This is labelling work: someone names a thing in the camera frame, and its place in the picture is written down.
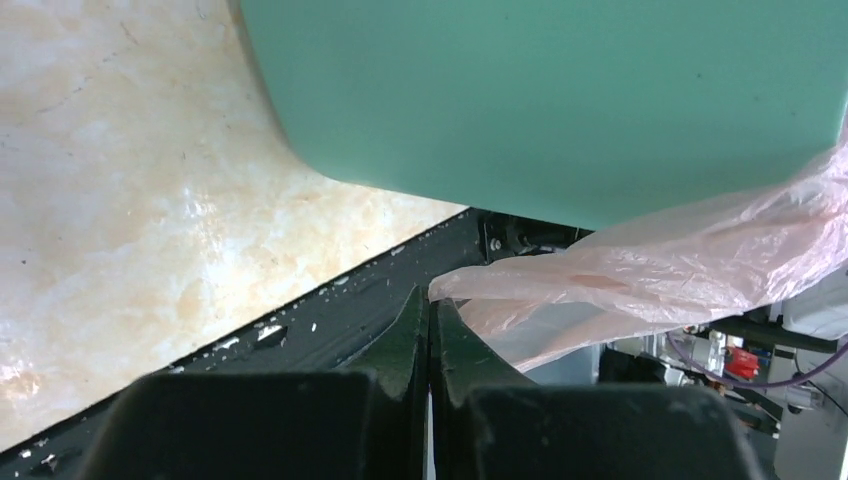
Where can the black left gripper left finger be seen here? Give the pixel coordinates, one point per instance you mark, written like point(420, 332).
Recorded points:
point(366, 419)

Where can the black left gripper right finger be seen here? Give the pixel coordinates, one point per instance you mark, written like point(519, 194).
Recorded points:
point(493, 422)

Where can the green plastic trash bin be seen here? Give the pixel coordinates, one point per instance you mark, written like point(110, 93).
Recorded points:
point(584, 113)

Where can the pink plastic trash bag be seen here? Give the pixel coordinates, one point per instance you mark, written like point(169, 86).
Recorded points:
point(682, 266)

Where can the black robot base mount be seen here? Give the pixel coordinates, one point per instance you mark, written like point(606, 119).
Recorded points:
point(329, 324)

